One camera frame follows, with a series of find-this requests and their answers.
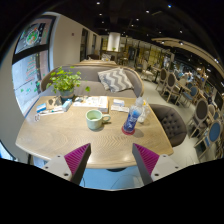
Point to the small blue white card box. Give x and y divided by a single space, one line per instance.
41 108

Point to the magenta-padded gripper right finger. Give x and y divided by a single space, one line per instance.
146 160

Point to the grey tufted armchair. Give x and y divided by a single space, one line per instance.
170 125

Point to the dark framed wall poster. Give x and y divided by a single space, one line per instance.
33 35

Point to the clear blue-labelled water bottle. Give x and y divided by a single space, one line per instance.
132 118

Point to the curved grey sofa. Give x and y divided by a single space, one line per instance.
90 71

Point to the group of ceiling lights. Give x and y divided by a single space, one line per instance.
170 5

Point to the grey white chevron cushion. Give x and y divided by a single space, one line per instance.
115 80

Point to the white printed booklet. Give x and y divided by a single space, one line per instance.
86 101

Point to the pale green mug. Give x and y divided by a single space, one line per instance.
94 120

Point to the small white card pack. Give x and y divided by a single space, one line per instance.
118 102

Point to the small light blue box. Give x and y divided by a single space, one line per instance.
67 105

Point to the group of dining chairs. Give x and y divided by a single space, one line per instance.
201 111

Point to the green potted plant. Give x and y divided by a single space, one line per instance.
65 80

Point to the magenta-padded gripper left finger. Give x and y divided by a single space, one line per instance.
77 159

